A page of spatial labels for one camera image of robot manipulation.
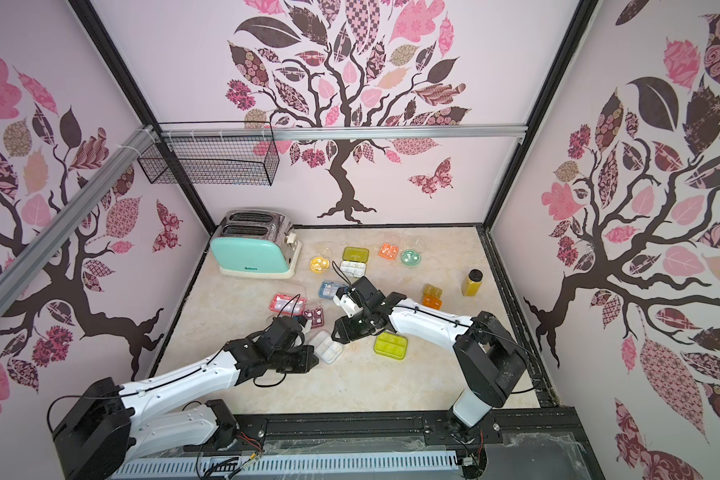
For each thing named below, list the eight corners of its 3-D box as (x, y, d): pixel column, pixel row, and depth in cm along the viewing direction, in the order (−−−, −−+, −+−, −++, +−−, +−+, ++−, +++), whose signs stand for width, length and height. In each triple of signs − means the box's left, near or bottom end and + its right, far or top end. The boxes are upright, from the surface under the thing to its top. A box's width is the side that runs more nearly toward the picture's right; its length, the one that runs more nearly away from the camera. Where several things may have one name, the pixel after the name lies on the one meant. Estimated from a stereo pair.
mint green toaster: (223, 279, 105) (202, 247, 92) (238, 242, 117) (221, 209, 104) (294, 279, 106) (284, 247, 92) (302, 242, 117) (293, 209, 104)
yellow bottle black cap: (462, 296, 101) (470, 281, 94) (459, 284, 104) (466, 268, 97) (476, 296, 101) (485, 281, 94) (473, 284, 104) (480, 268, 97)
